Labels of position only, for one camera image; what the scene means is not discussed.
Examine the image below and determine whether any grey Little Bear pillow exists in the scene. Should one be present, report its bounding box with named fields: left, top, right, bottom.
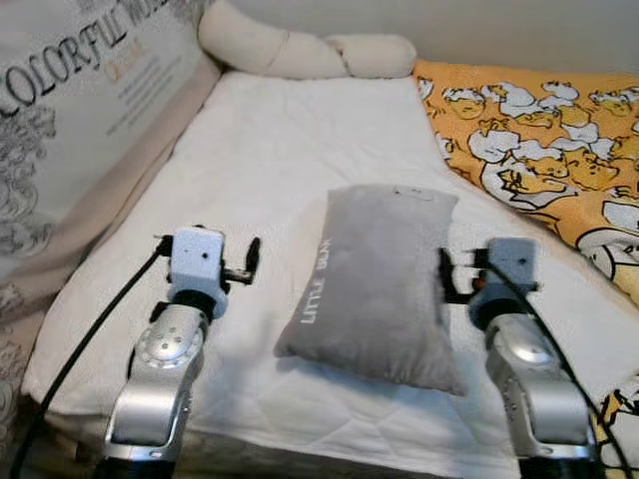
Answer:
left=275, top=184, right=468, bottom=397

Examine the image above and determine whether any white quilted mattress pad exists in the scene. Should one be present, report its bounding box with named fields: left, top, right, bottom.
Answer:
left=20, top=70, right=639, bottom=479

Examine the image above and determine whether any yellow cartoon egg blanket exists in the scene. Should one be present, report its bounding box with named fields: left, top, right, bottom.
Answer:
left=411, top=60, right=639, bottom=479

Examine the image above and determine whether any grey bed base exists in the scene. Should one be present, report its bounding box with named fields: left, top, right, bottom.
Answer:
left=15, top=404, right=520, bottom=479

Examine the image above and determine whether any cream long bolster pillow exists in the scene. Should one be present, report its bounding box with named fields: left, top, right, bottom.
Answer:
left=198, top=0, right=418, bottom=81

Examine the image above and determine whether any printed white headboard cushion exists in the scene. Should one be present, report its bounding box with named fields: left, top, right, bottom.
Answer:
left=0, top=0, right=213, bottom=285

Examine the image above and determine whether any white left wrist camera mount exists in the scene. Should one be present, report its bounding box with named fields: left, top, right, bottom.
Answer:
left=168, top=228, right=229, bottom=300

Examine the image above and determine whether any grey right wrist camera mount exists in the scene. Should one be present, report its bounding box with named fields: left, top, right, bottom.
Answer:
left=486, top=238, right=540, bottom=300

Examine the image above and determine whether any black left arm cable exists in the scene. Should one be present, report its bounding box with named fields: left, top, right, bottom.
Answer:
left=8, top=238, right=173, bottom=479

